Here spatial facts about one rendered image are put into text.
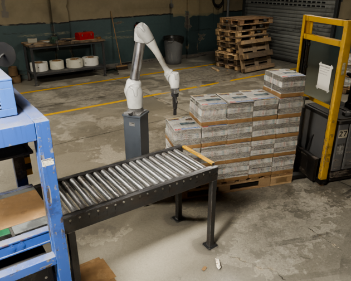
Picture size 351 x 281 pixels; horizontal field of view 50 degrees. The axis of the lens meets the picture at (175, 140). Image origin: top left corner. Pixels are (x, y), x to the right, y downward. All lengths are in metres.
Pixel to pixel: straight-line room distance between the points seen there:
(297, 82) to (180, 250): 2.12
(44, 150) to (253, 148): 2.64
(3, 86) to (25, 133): 0.28
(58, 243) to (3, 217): 0.49
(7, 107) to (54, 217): 0.66
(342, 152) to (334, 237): 1.19
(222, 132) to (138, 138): 0.88
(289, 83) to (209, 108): 0.92
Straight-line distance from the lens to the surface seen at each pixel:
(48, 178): 2.15
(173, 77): 3.72
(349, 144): 4.70
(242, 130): 4.03
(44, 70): 9.32
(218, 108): 3.84
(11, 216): 2.70
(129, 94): 3.64
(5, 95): 2.13
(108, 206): 2.65
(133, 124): 3.71
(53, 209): 2.25
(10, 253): 2.52
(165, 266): 3.31
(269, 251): 3.56
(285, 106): 4.19
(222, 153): 4.02
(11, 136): 2.01
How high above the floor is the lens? 2.21
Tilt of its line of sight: 23 degrees down
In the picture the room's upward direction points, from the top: straight up
